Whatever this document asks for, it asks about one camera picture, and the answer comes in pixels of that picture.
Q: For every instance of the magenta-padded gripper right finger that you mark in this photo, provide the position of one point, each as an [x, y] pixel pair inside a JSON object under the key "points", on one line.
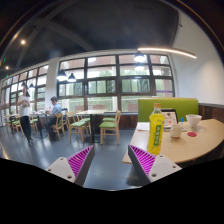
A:
{"points": [[160, 166]]}

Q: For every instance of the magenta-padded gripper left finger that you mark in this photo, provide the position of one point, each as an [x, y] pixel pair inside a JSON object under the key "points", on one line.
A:
{"points": [[63, 166]]}

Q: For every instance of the yellow drink bottle orange cap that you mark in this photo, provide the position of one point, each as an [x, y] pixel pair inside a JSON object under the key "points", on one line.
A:
{"points": [[156, 133]]}

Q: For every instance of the white ceramic mug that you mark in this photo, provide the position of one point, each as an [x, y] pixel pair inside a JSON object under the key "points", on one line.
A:
{"points": [[175, 131]]}

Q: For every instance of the white paper sheets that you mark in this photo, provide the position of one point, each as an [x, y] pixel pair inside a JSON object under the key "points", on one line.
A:
{"points": [[143, 126]]}

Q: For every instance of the flat round red coaster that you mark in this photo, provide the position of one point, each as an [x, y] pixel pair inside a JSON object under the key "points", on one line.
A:
{"points": [[192, 134]]}

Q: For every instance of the blue-capped glue stick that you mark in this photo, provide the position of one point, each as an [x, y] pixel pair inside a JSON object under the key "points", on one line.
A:
{"points": [[182, 122]]}

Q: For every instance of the tablet in black case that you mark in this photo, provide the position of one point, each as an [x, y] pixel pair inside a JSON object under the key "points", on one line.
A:
{"points": [[170, 117]]}

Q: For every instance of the person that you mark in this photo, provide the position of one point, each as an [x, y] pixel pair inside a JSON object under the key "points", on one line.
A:
{"points": [[55, 111], [24, 110]]}

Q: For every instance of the white footed bowl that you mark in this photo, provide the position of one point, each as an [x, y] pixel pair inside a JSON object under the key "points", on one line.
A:
{"points": [[193, 119]]}

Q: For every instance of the wooden chairs with green seats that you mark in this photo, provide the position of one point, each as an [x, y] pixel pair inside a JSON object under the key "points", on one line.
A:
{"points": [[108, 125]]}

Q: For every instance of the wooden dining table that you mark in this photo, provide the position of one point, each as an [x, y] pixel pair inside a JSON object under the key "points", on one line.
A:
{"points": [[93, 112]]}

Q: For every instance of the green upholstered bench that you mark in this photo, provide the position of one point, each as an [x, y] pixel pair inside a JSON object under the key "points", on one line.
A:
{"points": [[180, 106]]}

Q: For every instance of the black pendant lamps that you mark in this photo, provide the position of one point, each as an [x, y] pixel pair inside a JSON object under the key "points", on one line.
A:
{"points": [[61, 76]]}

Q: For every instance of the curved linear ceiling light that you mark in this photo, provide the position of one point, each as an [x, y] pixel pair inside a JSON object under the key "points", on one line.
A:
{"points": [[166, 50]]}

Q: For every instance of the dark-framed window wall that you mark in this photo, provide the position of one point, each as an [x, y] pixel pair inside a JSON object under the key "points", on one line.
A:
{"points": [[100, 81]]}

